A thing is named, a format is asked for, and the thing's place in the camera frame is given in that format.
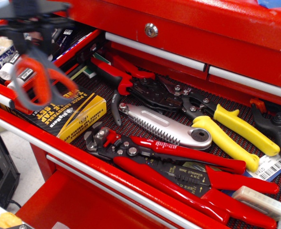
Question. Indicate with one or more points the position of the small open red drawer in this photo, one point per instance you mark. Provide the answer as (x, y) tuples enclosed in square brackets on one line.
[(68, 61)]

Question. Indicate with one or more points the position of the black expo marker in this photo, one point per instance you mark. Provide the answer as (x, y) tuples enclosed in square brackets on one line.
[(7, 70), (24, 77)]

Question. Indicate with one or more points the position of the red black crimping tool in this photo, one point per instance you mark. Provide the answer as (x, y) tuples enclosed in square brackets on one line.
[(128, 79)]

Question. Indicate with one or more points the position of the silver chest key lock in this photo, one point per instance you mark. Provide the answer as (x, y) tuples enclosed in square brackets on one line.
[(151, 30)]

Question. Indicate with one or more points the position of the green white eraser block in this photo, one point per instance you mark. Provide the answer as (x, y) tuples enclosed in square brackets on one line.
[(86, 70)]

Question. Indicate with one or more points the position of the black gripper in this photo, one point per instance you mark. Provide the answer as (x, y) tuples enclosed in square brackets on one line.
[(25, 16)]

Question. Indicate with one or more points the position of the black expo marker front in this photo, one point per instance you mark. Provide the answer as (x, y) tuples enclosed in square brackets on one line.
[(24, 77)]

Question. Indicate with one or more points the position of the dark pen box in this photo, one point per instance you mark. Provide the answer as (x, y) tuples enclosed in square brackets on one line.
[(62, 43)]

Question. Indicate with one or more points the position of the yellow black tap wrench box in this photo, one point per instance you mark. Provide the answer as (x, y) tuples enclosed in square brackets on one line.
[(68, 121)]

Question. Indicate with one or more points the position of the yellow handled tin snips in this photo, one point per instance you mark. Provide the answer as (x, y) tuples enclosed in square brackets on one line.
[(204, 113)]

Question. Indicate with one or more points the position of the white barcode label card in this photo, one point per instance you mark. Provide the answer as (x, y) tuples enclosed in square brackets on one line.
[(269, 168)]

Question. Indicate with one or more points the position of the red metal tool chest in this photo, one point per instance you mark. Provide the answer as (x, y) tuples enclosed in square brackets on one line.
[(238, 36)]

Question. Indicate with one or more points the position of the yellow sponge object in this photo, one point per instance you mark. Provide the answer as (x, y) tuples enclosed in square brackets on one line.
[(8, 220)]

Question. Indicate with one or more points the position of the black expo marker middle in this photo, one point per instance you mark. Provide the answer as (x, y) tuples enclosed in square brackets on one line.
[(7, 70)]

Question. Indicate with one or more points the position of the red automatic wire stripper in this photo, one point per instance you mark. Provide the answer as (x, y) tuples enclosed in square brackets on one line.
[(107, 144)]

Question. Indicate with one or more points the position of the red grey handled scissors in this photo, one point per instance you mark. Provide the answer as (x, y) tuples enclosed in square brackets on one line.
[(46, 74)]

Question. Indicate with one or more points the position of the silver folding saw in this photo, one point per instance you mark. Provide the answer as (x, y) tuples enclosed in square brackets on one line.
[(166, 128)]

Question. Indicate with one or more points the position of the large open red drawer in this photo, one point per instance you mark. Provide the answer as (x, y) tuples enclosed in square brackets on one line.
[(125, 174)]

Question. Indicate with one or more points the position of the small grey black tool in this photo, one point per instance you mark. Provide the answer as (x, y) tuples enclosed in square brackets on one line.
[(115, 100)]

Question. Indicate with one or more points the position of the flat red handled wire stripper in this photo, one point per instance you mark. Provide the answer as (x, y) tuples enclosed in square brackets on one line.
[(203, 189)]

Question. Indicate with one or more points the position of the clear plastic bit case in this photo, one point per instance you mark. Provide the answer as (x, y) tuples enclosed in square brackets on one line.
[(259, 202)]

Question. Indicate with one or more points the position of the black pliers orange tip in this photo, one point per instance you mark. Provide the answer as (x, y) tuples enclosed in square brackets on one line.
[(267, 118)]

